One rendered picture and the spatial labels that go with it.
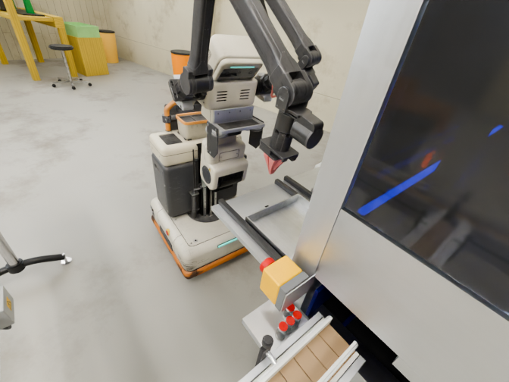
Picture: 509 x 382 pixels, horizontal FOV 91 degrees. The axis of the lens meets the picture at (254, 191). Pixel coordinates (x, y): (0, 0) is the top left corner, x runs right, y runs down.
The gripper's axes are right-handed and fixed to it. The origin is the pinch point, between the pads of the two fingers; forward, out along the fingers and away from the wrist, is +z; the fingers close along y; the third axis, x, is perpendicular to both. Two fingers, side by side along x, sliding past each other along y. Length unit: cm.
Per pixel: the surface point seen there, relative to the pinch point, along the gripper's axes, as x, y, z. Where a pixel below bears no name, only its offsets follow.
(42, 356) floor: -84, -36, 114
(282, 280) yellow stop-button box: -20.7, 27.8, 1.5
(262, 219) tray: 0.1, 2.1, 20.3
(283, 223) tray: 5.0, 8.0, 19.5
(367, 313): -13.5, 42.4, -2.0
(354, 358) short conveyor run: -15.2, 46.7, 8.9
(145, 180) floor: 10, -158, 132
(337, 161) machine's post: -13.1, 23.3, -23.8
